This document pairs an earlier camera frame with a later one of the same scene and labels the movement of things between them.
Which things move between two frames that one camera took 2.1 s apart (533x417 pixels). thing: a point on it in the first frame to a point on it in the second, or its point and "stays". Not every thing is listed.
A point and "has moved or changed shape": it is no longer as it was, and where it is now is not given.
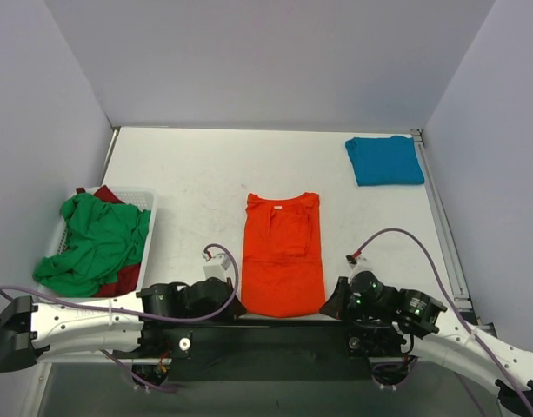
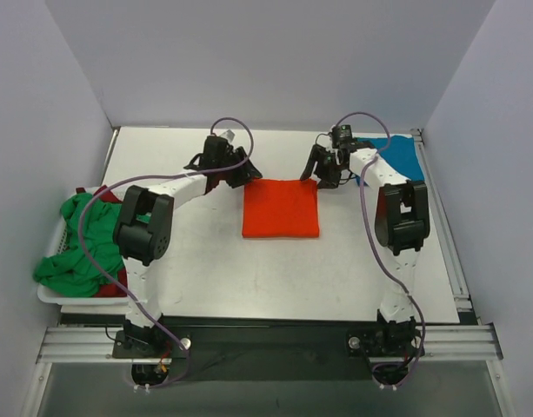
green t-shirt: [104, 238] stays
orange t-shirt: [283, 265] has moved or changed shape
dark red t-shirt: [125, 281] stays
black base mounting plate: [285, 353] stays
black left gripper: [228, 301] to [233, 164]
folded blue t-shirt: [389, 161] stays
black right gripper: [338, 302] to [325, 161]
